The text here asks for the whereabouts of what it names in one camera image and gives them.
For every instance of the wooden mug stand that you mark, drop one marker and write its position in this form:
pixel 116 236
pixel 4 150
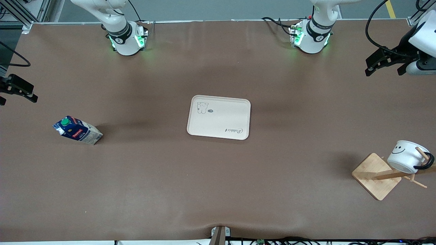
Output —
pixel 376 180

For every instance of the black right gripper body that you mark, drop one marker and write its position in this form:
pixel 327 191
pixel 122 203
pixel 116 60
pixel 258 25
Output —
pixel 4 87

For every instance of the blue milk carton green cap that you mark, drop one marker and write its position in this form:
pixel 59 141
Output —
pixel 80 132

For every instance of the cream rectangular tray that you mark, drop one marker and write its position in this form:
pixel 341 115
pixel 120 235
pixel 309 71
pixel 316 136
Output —
pixel 221 122

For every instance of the aluminium frame profile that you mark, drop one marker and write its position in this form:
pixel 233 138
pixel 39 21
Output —
pixel 422 13
pixel 20 12

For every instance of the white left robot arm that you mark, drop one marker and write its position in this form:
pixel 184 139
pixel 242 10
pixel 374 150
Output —
pixel 315 37

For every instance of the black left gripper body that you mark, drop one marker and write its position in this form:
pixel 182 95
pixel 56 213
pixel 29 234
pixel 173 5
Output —
pixel 401 51

